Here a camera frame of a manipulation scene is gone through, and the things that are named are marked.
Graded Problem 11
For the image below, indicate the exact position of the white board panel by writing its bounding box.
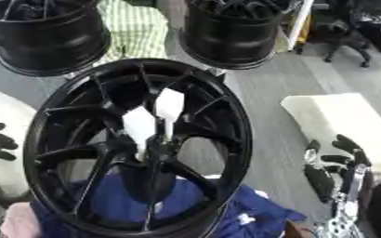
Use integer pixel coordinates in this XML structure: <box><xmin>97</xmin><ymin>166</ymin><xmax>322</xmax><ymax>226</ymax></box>
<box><xmin>284</xmin><ymin>0</ymin><xmax>316</xmax><ymax>52</ymax></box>

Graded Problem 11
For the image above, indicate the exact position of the pink cloth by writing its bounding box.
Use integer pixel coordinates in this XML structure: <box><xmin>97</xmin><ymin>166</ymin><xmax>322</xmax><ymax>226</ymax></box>
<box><xmin>0</xmin><ymin>202</ymin><xmax>45</xmax><ymax>238</ymax></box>

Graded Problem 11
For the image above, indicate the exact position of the black wheel rim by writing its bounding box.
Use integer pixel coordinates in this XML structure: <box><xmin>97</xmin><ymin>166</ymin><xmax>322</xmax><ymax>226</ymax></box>
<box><xmin>177</xmin><ymin>0</ymin><xmax>305</xmax><ymax>71</ymax></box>
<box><xmin>0</xmin><ymin>0</ymin><xmax>114</xmax><ymax>78</ymax></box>

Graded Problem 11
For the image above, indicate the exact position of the black office chair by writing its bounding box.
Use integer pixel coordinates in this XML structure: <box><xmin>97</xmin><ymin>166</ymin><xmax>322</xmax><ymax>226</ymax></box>
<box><xmin>295</xmin><ymin>0</ymin><xmax>374</xmax><ymax>69</ymax></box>

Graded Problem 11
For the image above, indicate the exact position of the table with green checked cloth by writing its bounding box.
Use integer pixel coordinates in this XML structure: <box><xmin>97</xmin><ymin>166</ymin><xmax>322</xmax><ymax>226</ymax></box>
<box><xmin>91</xmin><ymin>0</ymin><xmax>171</xmax><ymax>68</ymax></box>

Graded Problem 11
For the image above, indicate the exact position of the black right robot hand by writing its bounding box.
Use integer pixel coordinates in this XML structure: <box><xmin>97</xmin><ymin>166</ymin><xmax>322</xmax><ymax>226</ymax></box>
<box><xmin>301</xmin><ymin>133</ymin><xmax>374</xmax><ymax>205</ymax></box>

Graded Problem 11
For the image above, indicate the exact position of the black spoked wheel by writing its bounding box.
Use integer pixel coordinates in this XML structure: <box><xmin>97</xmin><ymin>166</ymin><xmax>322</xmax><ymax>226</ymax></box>
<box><xmin>21</xmin><ymin>58</ymin><xmax>255</xmax><ymax>238</ymax></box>

